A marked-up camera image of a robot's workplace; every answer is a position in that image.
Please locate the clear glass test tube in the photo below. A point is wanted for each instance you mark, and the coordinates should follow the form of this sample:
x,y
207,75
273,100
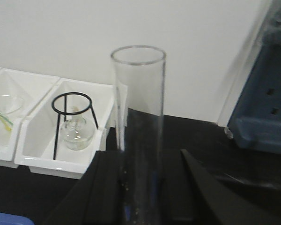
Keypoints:
x,y
139,75

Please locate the white storage bin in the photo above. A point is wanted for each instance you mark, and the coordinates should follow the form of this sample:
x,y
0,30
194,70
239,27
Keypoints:
x,y
32,88
36,140

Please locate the right white storage bin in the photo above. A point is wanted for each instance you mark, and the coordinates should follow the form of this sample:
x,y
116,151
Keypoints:
x,y
36,140

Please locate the black wire tripod stand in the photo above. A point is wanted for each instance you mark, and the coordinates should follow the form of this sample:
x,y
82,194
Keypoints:
x,y
59,105

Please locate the round glass flask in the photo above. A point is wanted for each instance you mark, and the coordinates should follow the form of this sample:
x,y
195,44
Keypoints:
x,y
77,132

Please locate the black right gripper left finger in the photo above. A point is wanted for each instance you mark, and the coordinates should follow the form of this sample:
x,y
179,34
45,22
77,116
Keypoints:
x,y
95,198

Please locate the blue plastic tray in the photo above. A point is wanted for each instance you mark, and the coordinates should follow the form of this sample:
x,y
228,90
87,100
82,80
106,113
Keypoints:
x,y
9,219

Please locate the plastic bag of pegs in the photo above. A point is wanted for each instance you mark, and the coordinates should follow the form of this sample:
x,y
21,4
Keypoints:
x,y
272,35

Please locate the middle white storage bin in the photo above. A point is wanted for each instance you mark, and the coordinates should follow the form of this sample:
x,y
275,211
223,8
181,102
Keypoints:
x,y
32,88

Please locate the grey-blue pegboard drying rack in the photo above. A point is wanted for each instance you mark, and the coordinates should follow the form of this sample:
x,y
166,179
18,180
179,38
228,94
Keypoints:
x,y
256,120

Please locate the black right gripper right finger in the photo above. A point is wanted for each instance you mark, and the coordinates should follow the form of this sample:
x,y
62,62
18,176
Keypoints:
x,y
210,189

